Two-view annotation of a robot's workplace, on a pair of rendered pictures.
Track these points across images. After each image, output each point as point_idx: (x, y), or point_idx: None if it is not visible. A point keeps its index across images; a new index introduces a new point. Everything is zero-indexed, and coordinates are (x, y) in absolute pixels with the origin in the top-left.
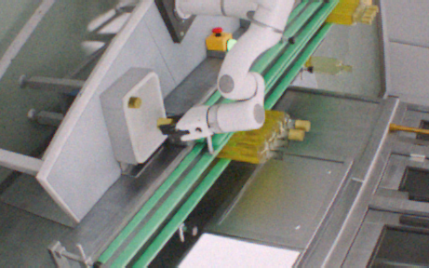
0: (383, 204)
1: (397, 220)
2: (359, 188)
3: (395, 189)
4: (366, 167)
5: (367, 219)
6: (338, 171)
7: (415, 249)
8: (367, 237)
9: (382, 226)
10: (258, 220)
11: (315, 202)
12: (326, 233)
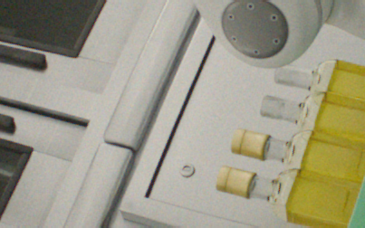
0: (70, 91)
1: (48, 67)
2: (115, 117)
3: (36, 151)
4: (93, 180)
5: (109, 72)
6: (160, 169)
7: (29, 2)
8: (114, 28)
9: (80, 52)
10: (329, 33)
11: (212, 78)
12: (190, 4)
